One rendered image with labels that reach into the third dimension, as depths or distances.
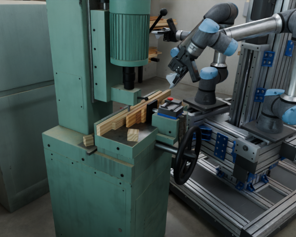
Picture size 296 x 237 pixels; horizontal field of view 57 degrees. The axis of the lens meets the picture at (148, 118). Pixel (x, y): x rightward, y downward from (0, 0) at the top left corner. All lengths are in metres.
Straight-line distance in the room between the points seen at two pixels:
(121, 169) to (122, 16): 0.66
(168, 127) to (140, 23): 0.49
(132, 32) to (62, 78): 0.47
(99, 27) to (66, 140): 0.58
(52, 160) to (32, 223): 0.73
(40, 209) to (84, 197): 0.80
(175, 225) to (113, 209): 0.76
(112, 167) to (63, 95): 0.47
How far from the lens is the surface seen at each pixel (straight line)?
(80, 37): 1.32
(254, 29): 1.44
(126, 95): 1.32
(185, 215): 2.18
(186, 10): 4.96
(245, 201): 2.09
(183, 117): 1.30
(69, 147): 1.43
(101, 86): 1.35
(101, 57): 1.31
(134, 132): 1.20
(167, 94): 1.73
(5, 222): 2.28
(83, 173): 1.44
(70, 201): 1.66
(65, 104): 1.51
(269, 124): 1.64
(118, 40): 1.21
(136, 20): 1.20
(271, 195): 2.23
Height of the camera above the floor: 1.49
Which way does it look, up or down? 25 degrees down
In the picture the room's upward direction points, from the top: 2 degrees clockwise
